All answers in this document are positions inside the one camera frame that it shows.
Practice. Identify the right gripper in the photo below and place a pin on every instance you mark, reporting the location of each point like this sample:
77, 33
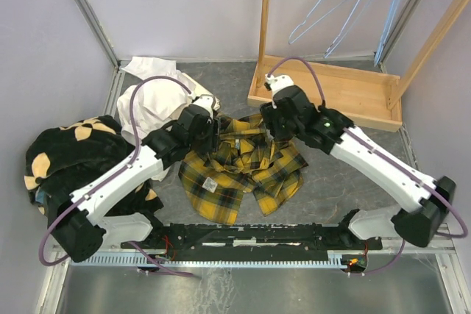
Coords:
269, 112

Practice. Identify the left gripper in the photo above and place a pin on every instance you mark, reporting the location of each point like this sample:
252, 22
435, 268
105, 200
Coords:
213, 129

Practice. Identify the yellow plaid shirt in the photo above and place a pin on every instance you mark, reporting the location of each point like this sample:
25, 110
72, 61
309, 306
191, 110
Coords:
247, 161

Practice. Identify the white shirt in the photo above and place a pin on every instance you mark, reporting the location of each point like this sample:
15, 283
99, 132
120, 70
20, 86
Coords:
144, 109

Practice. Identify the wooden clothes rack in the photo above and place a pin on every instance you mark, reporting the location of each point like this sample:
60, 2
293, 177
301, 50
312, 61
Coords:
369, 98

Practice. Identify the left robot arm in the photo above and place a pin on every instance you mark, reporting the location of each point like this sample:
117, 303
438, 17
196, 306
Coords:
83, 225

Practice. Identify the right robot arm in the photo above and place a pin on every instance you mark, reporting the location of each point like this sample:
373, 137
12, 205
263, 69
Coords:
422, 201

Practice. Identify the black floral blanket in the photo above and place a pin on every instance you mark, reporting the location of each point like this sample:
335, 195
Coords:
66, 158

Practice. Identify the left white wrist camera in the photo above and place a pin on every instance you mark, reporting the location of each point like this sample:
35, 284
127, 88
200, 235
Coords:
208, 102

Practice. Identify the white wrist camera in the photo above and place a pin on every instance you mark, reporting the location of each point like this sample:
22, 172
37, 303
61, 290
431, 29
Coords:
277, 83
208, 102

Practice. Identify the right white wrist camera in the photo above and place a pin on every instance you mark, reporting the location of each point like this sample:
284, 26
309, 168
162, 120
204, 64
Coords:
277, 83

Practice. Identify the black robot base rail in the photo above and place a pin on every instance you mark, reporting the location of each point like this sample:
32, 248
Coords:
255, 241

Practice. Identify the white slotted cable duct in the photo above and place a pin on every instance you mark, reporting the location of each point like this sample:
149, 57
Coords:
136, 259

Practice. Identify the aluminium corner post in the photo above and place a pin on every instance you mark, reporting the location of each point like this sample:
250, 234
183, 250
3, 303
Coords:
97, 30

